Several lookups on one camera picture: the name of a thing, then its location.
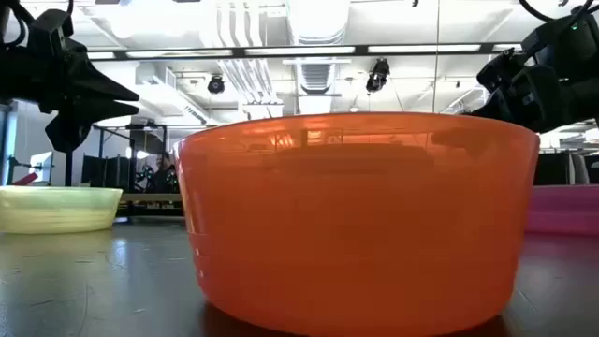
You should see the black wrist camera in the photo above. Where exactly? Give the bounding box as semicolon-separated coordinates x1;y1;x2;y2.
25;8;76;52
520;11;599;72

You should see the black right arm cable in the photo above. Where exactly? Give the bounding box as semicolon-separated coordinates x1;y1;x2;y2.
518;0;596;23

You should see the silver ventilation duct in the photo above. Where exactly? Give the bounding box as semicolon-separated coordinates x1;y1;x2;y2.
285;0;351;116

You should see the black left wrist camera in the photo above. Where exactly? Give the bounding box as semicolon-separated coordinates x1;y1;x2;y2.
25;8;76;52

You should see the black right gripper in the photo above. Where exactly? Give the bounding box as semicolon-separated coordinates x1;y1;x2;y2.
461;48;599;135

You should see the small yellow translucent bowl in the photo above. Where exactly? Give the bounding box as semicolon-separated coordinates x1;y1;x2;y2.
0;185;124;235

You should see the white background monitor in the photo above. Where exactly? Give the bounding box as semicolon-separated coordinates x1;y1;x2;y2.
28;151;54;184

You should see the red background item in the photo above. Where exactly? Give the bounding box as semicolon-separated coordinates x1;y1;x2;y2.
11;171;39;187

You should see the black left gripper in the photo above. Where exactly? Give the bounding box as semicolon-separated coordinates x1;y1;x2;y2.
0;44;140;154

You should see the black background frame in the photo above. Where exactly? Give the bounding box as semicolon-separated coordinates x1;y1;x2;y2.
92;124;168;194

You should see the small pink translucent bowl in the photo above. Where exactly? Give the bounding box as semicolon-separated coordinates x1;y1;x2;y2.
526;183;599;237

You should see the dark partition panel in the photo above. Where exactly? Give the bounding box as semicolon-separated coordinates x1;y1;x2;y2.
533;151;599;186

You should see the person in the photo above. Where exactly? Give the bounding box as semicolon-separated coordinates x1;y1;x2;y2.
153;151;180;195

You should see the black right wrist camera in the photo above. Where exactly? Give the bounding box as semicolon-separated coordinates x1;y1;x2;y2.
520;11;599;72

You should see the black overhead light beam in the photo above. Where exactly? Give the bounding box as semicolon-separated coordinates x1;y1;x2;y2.
86;42;524;62

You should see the small orange translucent bowl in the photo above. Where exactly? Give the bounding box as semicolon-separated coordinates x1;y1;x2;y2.
173;111;542;337

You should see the black table mat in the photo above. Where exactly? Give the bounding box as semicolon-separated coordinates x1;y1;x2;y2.
0;217;599;337

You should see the black table frame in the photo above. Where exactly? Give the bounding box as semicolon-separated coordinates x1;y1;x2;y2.
111;201;186;219

